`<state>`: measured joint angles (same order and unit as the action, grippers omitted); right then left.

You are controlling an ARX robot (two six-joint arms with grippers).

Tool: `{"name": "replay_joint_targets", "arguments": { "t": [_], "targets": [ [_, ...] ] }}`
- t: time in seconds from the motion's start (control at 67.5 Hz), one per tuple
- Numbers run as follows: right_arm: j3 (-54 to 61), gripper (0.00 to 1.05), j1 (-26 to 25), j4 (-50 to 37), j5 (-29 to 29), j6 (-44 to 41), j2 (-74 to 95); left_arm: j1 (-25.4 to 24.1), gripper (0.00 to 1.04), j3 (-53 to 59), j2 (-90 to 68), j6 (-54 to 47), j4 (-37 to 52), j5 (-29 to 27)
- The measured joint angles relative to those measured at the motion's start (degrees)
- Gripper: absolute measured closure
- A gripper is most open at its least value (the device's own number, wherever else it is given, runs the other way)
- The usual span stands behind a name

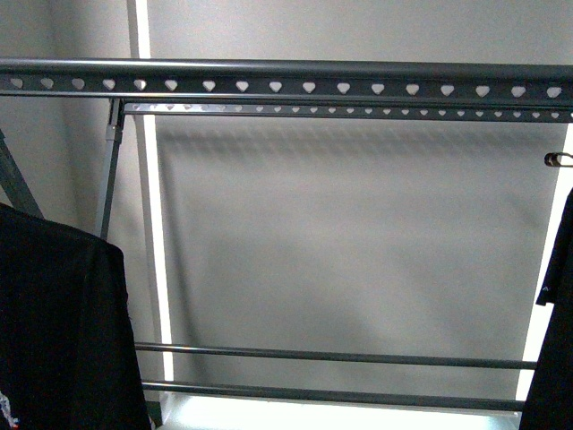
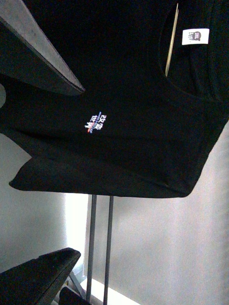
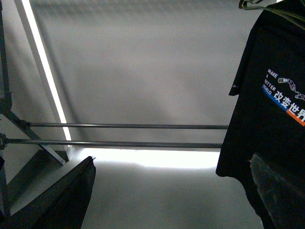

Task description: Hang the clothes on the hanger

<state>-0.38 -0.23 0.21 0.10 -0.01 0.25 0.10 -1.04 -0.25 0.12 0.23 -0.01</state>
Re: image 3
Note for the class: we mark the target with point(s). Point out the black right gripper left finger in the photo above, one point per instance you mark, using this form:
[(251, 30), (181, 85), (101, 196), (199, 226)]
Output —
[(61, 206)]

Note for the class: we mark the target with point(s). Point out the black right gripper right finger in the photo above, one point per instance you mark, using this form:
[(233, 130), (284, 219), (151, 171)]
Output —
[(282, 193)]

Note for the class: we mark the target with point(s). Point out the green clothes hanger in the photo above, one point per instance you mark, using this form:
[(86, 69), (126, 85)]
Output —
[(253, 5)]

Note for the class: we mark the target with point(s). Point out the black printed t-shirt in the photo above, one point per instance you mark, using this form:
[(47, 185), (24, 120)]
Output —
[(269, 115)]

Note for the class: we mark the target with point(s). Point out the lower metal rack rod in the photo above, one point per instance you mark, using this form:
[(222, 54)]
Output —
[(5, 141)]

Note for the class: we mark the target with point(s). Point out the metal rack rod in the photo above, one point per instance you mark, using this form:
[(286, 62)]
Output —
[(135, 126), (5, 141)]

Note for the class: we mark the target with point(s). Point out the upper metal rack rod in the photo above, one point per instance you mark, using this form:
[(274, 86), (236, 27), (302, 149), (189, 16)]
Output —
[(135, 126)]

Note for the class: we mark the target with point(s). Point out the horizontal ceiling light strip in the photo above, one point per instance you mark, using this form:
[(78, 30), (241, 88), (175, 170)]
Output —
[(154, 158)]

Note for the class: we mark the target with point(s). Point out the white ceiling light strip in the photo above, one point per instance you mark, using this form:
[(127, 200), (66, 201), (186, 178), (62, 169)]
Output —
[(44, 60)]

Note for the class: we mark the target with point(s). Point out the grey metal rack frame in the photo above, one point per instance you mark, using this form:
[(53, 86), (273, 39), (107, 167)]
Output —
[(5, 109)]

